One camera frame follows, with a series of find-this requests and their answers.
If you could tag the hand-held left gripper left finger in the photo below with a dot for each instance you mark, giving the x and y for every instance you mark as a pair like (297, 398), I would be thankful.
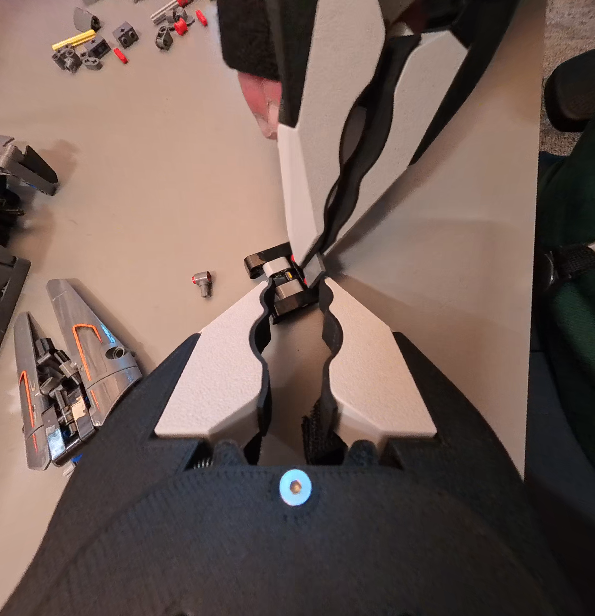
(215, 380)

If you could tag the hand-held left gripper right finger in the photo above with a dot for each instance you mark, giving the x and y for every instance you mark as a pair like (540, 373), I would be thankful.
(379, 385)

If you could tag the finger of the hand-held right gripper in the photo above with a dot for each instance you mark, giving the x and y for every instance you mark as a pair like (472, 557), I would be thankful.
(321, 120)
(408, 96)

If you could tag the small grey lego connector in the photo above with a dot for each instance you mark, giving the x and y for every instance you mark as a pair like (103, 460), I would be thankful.
(203, 281)

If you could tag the small yellow-axle lego assembly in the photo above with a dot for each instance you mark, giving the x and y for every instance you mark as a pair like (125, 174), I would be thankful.
(278, 267)

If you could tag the grey pointed lego wing assembly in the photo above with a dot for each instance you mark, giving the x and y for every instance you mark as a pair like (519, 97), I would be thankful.
(86, 346)

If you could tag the pile of lego pieces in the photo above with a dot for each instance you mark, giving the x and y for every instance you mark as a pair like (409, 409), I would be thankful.
(93, 38)

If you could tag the partly built lego model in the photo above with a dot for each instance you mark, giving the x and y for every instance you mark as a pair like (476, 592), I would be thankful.
(9, 192)

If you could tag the person's right hand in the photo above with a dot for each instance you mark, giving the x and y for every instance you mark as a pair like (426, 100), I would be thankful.
(264, 106)

